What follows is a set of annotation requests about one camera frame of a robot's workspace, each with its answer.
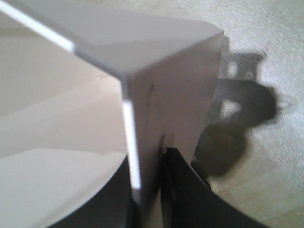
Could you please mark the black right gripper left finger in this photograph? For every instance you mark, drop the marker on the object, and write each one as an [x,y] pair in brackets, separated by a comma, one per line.
[110,207]

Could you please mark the white plastic trash bin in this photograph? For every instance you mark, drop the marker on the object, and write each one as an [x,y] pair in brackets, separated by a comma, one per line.
[84,86]

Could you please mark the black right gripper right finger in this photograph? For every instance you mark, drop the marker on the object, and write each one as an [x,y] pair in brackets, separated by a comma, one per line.
[187,202]

